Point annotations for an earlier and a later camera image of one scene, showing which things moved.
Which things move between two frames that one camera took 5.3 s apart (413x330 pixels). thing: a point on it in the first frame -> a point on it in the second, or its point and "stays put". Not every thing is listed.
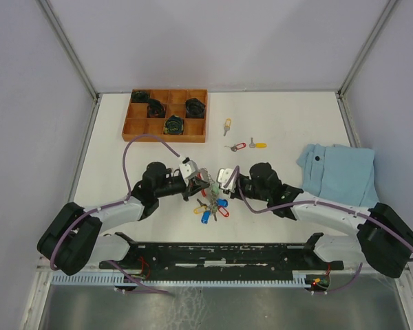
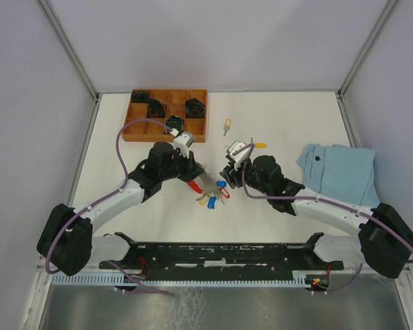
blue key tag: [206, 216] -> [212, 202]
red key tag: [223, 211] -> [224, 192]
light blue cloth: [345, 174] stays put
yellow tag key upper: [228, 124] stays put
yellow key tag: [198, 210] -> [204, 200]
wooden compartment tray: [177, 115] stays put
